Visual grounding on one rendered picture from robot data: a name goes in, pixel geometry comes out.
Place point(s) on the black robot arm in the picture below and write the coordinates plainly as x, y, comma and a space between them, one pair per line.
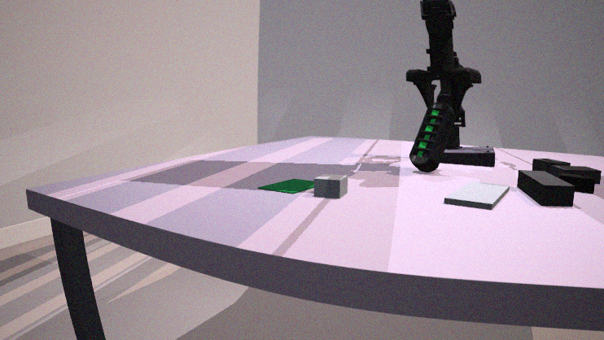
439, 16

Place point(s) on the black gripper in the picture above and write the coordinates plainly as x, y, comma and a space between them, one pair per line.
442, 63

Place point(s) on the dark grey switch panel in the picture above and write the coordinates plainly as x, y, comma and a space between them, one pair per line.
432, 137

